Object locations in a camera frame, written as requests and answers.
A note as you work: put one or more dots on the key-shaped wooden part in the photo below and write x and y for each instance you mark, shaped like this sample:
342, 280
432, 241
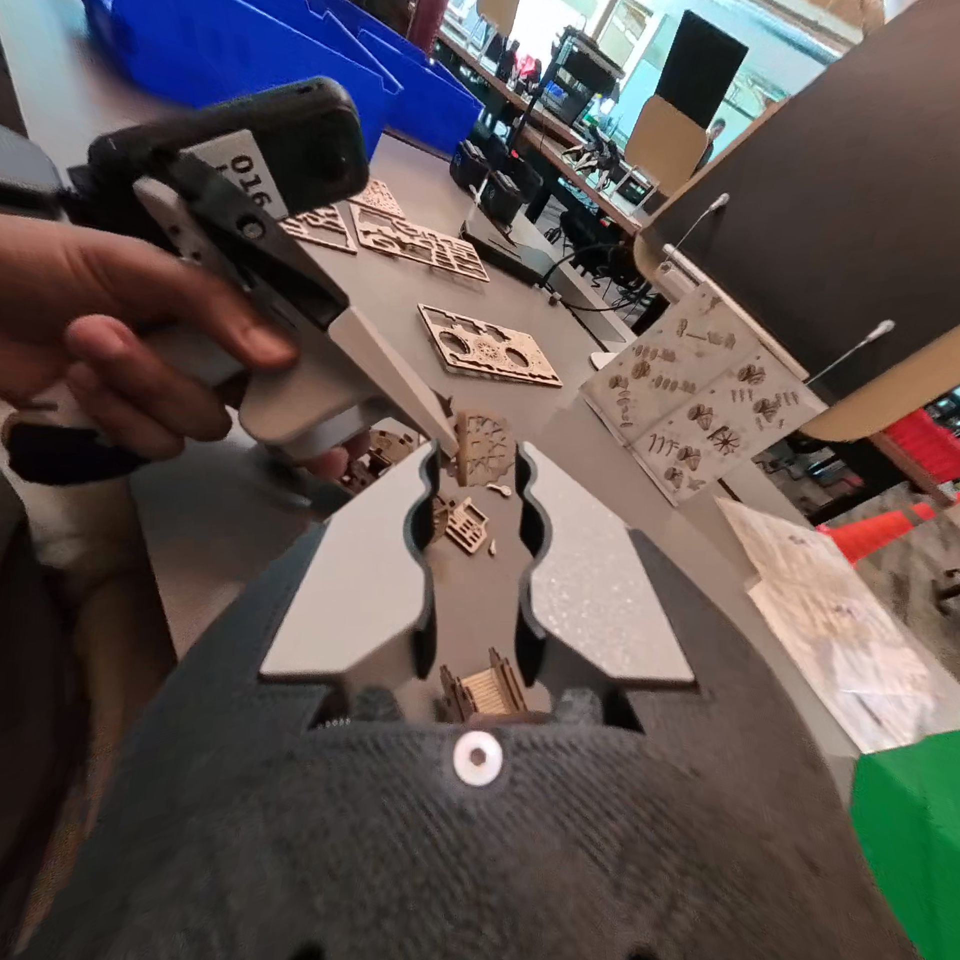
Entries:
499, 490

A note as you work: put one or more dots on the open instruction booklet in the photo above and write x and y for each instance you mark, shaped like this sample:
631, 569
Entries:
705, 397

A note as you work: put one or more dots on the green plastic bin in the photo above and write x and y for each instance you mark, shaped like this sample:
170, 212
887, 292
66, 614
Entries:
915, 840

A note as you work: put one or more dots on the red plastic crate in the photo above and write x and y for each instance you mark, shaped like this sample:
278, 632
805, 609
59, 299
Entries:
926, 450

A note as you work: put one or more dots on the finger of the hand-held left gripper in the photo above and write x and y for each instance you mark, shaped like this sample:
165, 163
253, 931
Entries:
390, 375
307, 416

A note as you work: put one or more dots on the black cardboard partition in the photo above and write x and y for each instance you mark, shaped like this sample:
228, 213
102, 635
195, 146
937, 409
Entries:
825, 187

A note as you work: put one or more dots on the brown cardboard panel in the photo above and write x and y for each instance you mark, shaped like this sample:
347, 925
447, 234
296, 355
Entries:
667, 150

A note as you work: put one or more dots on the blue plastic bin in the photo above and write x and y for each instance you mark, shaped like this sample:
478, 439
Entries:
285, 67

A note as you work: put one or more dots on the black utility cart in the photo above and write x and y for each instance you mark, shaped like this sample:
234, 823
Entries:
581, 75

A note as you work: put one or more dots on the grey desk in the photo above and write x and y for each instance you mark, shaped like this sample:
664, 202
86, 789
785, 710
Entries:
375, 300

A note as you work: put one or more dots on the flat black device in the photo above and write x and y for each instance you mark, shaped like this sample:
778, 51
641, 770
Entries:
510, 251

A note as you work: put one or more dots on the wooden frame part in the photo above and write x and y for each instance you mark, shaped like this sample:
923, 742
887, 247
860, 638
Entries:
466, 526

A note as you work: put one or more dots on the wooden parts sheet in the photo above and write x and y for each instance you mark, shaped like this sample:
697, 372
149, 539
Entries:
322, 229
420, 244
540, 367
379, 199

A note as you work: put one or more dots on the ribbed wooden part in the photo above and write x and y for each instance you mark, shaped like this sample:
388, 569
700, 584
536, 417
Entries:
484, 686

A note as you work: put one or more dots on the shiny clear plastic wrapper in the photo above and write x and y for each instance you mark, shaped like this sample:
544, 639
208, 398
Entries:
825, 622

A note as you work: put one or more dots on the black equipment case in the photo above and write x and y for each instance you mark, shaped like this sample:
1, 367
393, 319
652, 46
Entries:
495, 184

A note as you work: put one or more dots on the person's left hand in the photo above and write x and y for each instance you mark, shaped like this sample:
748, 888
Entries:
112, 315

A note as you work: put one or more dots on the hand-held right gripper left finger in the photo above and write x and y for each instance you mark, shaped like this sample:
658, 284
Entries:
345, 600

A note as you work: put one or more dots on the spoked wooden gear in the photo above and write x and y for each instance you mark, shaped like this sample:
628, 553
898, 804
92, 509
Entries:
486, 446

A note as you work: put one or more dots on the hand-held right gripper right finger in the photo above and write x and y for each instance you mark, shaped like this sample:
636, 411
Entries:
607, 600

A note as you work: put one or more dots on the wooden motorcycle model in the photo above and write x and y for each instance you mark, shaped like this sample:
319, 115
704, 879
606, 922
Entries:
382, 454

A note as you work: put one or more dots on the orange traffic cone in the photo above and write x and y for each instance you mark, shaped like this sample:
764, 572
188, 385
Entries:
877, 534

